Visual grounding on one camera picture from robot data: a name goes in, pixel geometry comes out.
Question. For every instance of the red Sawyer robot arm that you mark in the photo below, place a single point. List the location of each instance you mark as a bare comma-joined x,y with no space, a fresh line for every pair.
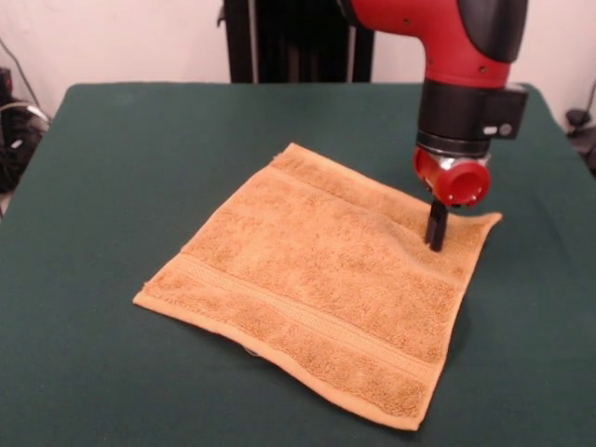
456,56

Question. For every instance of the black device with red light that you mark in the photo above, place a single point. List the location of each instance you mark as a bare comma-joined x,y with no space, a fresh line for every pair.
4,81

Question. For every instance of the black upright stand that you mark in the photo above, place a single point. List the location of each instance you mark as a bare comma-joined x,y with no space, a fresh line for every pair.
279,42

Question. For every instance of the dark green table cloth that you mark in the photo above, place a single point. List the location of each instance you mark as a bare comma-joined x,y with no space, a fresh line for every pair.
93,233

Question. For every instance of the orange terry towel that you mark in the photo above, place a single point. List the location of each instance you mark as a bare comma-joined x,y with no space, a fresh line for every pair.
316,279

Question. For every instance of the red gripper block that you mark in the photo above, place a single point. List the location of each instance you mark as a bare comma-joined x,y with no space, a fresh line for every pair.
465,184

